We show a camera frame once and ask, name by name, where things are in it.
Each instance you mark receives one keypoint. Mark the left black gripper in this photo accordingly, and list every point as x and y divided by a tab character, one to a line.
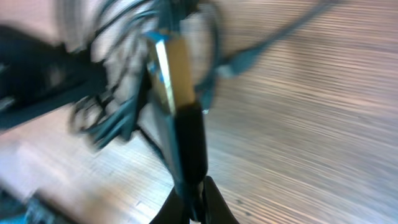
39	77

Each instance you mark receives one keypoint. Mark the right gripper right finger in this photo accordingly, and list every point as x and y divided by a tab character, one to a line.
216	209

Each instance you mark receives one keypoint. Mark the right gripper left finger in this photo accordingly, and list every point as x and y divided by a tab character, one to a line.
172	212

